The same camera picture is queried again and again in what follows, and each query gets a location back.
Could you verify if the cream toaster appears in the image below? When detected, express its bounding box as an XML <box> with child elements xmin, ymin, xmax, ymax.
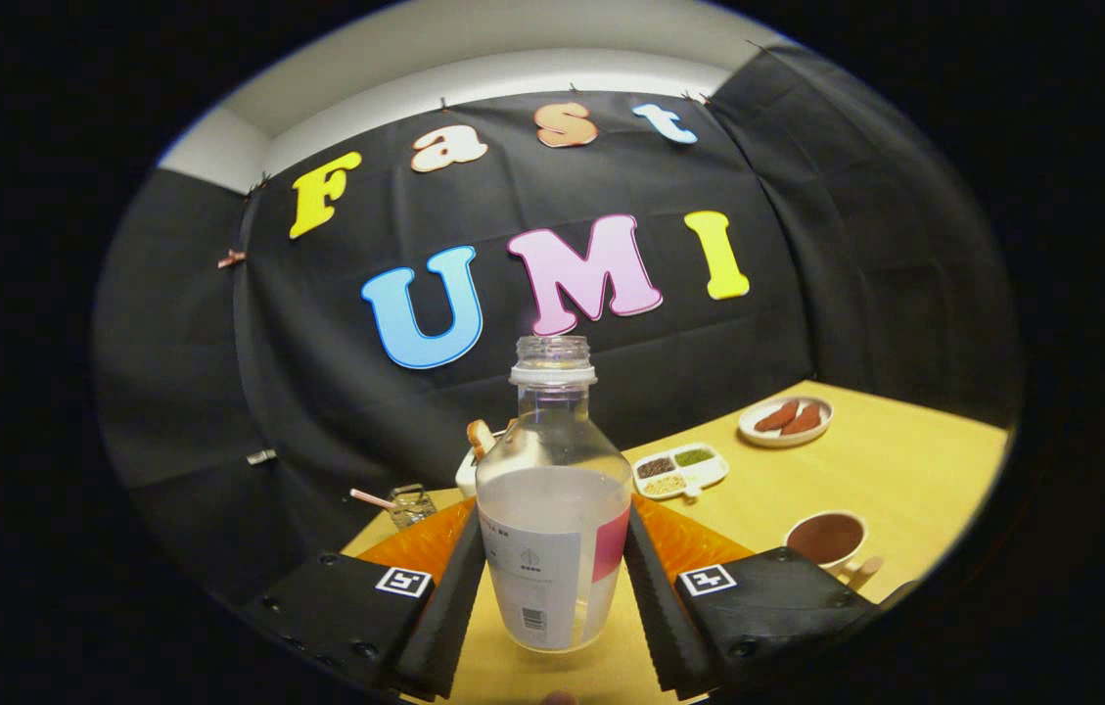
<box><xmin>455</xmin><ymin>431</ymin><xmax>514</xmax><ymax>498</ymax></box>

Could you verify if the white round plate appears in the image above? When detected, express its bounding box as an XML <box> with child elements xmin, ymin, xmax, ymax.
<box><xmin>738</xmin><ymin>396</ymin><xmax>834</xmax><ymax>448</ymax></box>

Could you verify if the wooden table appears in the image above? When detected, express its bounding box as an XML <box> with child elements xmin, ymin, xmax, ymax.
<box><xmin>342</xmin><ymin>380</ymin><xmax>1011</xmax><ymax>705</ymax></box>

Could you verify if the cream cup wooden handle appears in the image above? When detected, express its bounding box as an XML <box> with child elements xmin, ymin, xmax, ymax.
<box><xmin>785</xmin><ymin>510</ymin><xmax>884</xmax><ymax>588</ymax></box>

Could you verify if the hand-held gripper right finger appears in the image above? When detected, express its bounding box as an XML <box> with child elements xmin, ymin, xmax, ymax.
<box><xmin>622</xmin><ymin>494</ymin><xmax>891</xmax><ymax>701</ymax></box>

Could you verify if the clear juice bottle white label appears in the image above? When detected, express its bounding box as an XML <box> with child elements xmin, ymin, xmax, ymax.
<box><xmin>476</xmin><ymin>335</ymin><xmax>633</xmax><ymax>654</ymax></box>

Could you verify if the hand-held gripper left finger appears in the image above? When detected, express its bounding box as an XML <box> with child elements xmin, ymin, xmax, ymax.
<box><xmin>239</xmin><ymin>497</ymin><xmax>486</xmax><ymax>701</ymax></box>

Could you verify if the white divided dish with grains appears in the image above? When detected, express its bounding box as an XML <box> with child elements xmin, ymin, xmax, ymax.
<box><xmin>632</xmin><ymin>443</ymin><xmax>731</xmax><ymax>502</ymax></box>

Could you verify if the black backdrop cloth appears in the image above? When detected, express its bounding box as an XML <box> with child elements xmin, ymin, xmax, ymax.
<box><xmin>92</xmin><ymin>44</ymin><xmax>1023</xmax><ymax>598</ymax></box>

